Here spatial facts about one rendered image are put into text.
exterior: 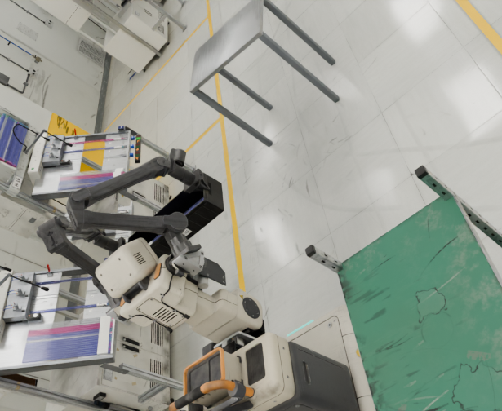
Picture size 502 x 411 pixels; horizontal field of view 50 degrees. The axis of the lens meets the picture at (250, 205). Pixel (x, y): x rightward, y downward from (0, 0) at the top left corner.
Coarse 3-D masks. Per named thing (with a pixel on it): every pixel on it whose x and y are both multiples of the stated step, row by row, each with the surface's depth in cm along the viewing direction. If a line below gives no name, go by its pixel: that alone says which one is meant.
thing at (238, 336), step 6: (246, 330) 237; (252, 330) 238; (258, 330) 242; (264, 330) 244; (234, 336) 229; (240, 336) 230; (246, 336) 230; (252, 336) 245; (258, 336) 244; (210, 342) 245; (222, 342) 232; (240, 342) 228; (246, 342) 234; (204, 348) 246; (210, 348) 243; (204, 354) 244
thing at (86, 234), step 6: (60, 216) 210; (60, 222) 208; (66, 222) 212; (66, 228) 215; (72, 228) 222; (66, 234) 220; (72, 234) 225; (78, 234) 231; (84, 234) 236; (90, 234) 241
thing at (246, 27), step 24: (264, 0) 368; (240, 24) 367; (288, 24) 383; (216, 48) 379; (240, 48) 350; (312, 48) 398; (192, 72) 394; (216, 72) 366; (336, 96) 383; (240, 120) 405
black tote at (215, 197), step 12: (204, 180) 236; (216, 180) 244; (180, 192) 247; (192, 192) 247; (204, 192) 231; (216, 192) 238; (168, 204) 251; (180, 204) 252; (192, 204) 253; (204, 204) 230; (216, 204) 233; (192, 216) 235; (204, 216) 235; (216, 216) 236; (192, 228) 240; (132, 240) 267; (156, 240) 244; (156, 252) 250; (168, 252) 251
